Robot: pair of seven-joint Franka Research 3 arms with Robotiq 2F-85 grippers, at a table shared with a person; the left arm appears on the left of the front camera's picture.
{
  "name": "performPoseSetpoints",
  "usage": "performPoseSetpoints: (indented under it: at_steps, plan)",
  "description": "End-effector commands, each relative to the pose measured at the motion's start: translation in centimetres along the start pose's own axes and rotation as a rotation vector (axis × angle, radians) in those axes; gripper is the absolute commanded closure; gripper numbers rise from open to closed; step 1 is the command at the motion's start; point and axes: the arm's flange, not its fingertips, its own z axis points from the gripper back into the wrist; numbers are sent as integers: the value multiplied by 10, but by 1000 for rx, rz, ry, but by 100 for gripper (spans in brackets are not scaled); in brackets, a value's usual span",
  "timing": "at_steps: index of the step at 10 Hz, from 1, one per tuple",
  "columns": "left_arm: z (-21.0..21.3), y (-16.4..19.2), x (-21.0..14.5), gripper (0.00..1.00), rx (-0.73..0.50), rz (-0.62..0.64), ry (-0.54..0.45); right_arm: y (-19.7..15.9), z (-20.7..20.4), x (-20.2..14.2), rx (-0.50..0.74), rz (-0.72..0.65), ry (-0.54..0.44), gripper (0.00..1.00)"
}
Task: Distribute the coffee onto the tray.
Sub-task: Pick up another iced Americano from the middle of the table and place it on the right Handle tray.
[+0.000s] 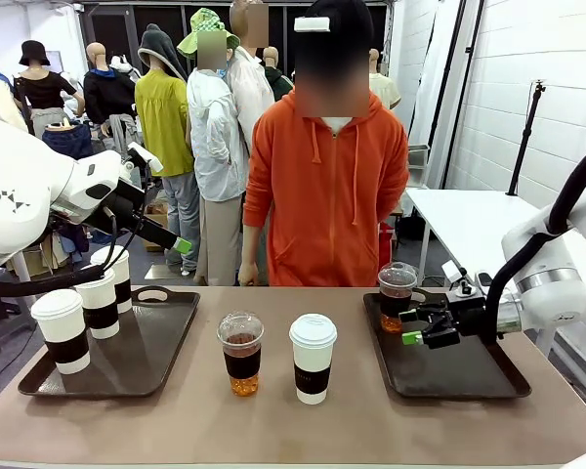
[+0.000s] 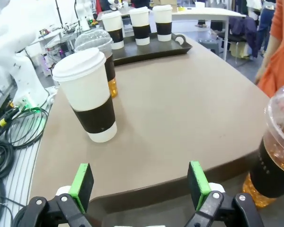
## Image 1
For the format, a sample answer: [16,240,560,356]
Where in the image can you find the mannequin black hat black top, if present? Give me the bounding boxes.
[13,40,85,141]

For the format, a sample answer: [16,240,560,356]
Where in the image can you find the person in orange hoodie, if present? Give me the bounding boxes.
[242,0,410,288]

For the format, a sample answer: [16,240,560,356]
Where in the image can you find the white table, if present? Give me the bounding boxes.
[404,188,553,294]

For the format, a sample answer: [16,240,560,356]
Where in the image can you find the clear plastic cup amber tea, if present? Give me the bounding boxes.
[377,262,418,335]
[216,312,266,398]

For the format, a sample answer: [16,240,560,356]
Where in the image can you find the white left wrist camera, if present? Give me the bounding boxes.
[128,143,165,175]

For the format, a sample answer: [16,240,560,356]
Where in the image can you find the person's right forearm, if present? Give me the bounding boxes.
[241,224,265,268]

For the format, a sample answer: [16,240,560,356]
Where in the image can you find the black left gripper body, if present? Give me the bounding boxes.
[85,179,150,235]

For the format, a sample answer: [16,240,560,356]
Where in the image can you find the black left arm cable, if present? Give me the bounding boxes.
[0,207,150,297]

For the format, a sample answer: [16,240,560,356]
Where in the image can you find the mannequin in black jacket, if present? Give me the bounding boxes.
[82,41,139,150]

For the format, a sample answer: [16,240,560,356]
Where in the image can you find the white rectangular head patch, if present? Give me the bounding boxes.
[293,16,332,33]

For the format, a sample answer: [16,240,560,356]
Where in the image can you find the cardboard box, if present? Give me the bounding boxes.
[143,198,171,254]

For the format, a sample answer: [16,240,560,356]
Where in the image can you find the black tripod stand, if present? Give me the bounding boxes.
[507,79,548,197]

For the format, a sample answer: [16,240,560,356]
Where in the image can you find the person in pale shirt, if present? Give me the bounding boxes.
[228,0,277,152]

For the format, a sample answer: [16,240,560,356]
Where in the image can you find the person green hat white jacket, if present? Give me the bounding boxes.
[177,7,251,287]

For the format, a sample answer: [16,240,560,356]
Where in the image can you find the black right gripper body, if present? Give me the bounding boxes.
[441,295,487,349]

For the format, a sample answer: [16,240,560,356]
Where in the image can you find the mannequin in dark green top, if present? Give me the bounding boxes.
[262,46,295,103]

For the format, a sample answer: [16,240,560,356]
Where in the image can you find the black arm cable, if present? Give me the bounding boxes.
[0,207,150,297]
[485,136,586,346]

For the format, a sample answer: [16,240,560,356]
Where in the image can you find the dark brown serving tray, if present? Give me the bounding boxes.
[18,285,201,400]
[362,287,532,402]

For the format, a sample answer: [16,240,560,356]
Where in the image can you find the white paper cup black sleeve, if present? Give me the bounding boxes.
[30,288,92,376]
[288,313,338,405]
[90,245,133,315]
[73,268,121,341]

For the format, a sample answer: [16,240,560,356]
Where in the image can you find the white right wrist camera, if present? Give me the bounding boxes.
[441,260,495,298]

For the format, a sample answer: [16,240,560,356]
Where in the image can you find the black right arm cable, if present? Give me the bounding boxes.
[485,136,586,346]

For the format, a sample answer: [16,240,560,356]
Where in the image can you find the person's right hand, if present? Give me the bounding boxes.
[237,262,259,287]

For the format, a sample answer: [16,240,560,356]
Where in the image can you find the black light stand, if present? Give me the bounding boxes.
[408,0,484,190]

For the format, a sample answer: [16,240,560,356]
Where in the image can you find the mannequin in cream shirt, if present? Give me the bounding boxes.
[368,48,402,112]

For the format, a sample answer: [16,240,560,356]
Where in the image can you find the mannequin yellow top grey hood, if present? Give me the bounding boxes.
[134,22,199,275]

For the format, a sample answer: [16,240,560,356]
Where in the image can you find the half mannequin with jeans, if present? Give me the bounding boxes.
[42,120,93,160]

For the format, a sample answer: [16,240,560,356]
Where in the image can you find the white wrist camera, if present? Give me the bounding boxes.
[128,143,165,175]
[441,260,495,298]

